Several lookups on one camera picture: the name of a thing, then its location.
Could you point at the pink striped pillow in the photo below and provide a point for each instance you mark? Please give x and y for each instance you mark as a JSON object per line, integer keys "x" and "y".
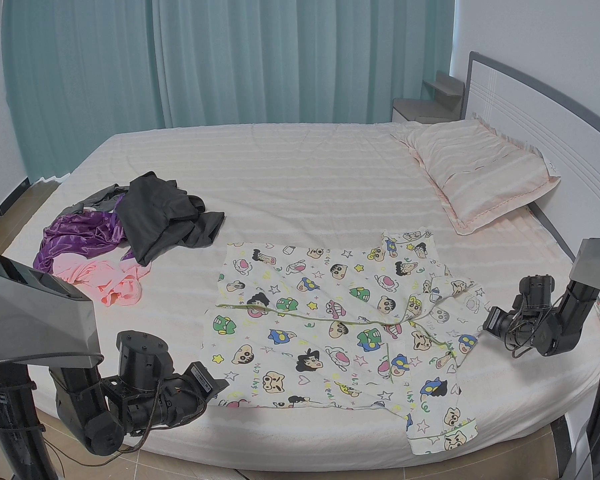
{"x": 480, "y": 173}

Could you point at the white printed pyjama top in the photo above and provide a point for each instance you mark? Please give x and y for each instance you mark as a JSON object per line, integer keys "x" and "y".
{"x": 330, "y": 318}

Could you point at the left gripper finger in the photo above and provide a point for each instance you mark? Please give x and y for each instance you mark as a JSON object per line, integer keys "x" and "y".
{"x": 221, "y": 385}

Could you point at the black garment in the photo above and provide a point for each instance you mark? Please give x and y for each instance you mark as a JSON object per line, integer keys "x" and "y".
{"x": 155, "y": 213}

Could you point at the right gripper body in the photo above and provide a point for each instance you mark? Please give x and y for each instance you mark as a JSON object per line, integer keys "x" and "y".
{"x": 497, "y": 323}

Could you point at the grey bedside table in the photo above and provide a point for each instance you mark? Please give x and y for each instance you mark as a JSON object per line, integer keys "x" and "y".
{"x": 420, "y": 108}

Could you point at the pink garment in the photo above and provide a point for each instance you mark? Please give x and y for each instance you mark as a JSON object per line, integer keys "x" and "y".
{"x": 105, "y": 278}

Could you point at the bed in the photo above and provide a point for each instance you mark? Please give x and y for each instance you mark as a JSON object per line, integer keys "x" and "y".
{"x": 305, "y": 178}

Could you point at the purple satin garment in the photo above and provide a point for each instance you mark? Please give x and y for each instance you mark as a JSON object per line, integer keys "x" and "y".
{"x": 75, "y": 233}

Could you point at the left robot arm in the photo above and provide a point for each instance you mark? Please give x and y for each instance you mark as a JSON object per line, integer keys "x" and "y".
{"x": 35, "y": 318}

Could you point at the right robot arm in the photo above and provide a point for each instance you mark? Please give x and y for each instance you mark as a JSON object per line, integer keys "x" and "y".
{"x": 592, "y": 268}

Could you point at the blue-green curtain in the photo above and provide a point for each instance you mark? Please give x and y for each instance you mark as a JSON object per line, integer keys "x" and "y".
{"x": 300, "y": 43}
{"x": 80, "y": 68}

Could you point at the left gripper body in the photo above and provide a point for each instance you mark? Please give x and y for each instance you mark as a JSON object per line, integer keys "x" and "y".
{"x": 202, "y": 380}

